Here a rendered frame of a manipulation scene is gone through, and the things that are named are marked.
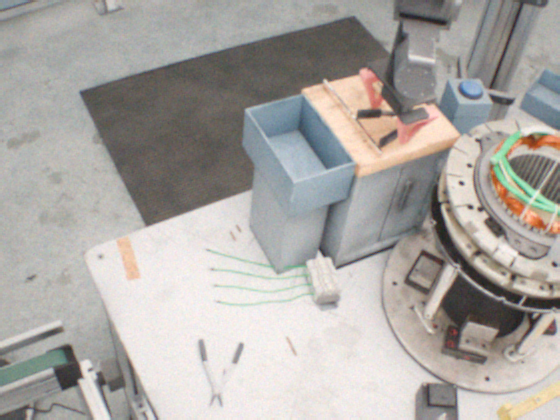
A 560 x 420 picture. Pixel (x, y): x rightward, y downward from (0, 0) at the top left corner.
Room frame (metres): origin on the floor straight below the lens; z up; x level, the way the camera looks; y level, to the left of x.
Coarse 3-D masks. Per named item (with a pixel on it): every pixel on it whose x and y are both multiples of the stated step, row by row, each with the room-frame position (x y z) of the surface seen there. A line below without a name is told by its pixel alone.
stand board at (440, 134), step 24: (312, 96) 0.87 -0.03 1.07; (360, 96) 0.89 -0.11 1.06; (336, 120) 0.82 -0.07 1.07; (360, 120) 0.83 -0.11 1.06; (384, 120) 0.84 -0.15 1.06; (360, 144) 0.78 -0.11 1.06; (408, 144) 0.80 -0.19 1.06; (432, 144) 0.81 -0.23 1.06; (360, 168) 0.73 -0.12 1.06; (384, 168) 0.76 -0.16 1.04
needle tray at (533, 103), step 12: (540, 72) 1.06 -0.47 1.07; (552, 72) 1.07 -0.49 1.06; (540, 84) 1.07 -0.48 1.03; (552, 84) 1.06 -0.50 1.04; (528, 96) 0.99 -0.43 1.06; (540, 96) 1.04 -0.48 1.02; (552, 96) 1.04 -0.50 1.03; (528, 108) 0.98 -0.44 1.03; (540, 108) 0.97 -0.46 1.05; (552, 108) 0.96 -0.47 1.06; (540, 120) 0.97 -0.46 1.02; (552, 120) 0.95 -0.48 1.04
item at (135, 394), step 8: (112, 328) 0.66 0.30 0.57; (112, 336) 0.67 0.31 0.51; (120, 344) 0.66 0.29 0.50; (120, 352) 0.66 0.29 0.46; (120, 360) 0.66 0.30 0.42; (128, 360) 0.68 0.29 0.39; (120, 368) 0.66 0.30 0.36; (128, 368) 0.67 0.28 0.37; (128, 376) 0.66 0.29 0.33; (136, 376) 0.67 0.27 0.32; (128, 384) 0.66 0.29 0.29; (136, 384) 0.67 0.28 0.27; (128, 392) 0.66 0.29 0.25; (136, 392) 0.68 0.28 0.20; (144, 392) 0.68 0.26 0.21; (128, 400) 0.66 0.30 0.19; (136, 400) 0.66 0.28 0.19; (144, 400) 0.66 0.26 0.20; (136, 408) 0.64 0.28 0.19; (144, 408) 0.65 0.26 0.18; (136, 416) 0.63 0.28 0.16; (144, 416) 0.63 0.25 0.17; (152, 416) 0.63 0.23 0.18
